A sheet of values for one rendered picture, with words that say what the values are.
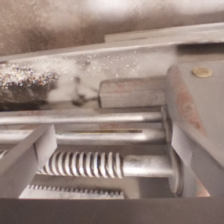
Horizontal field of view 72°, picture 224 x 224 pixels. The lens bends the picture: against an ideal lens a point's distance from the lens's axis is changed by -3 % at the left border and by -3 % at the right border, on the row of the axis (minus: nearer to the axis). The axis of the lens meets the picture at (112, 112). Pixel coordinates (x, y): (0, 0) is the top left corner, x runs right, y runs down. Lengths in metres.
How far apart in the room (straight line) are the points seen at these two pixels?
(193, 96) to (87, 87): 0.39
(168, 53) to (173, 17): 0.41
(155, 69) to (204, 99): 0.29
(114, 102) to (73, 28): 0.55
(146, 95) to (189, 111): 0.26
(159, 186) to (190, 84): 0.19
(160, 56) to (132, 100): 0.15
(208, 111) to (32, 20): 0.93
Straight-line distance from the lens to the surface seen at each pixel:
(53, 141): 0.17
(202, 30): 0.89
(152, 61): 0.49
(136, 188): 0.33
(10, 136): 0.40
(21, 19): 1.04
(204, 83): 0.27
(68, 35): 0.94
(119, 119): 0.33
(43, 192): 0.36
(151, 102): 0.48
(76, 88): 0.57
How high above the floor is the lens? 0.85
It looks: 48 degrees down
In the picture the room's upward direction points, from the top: 170 degrees counter-clockwise
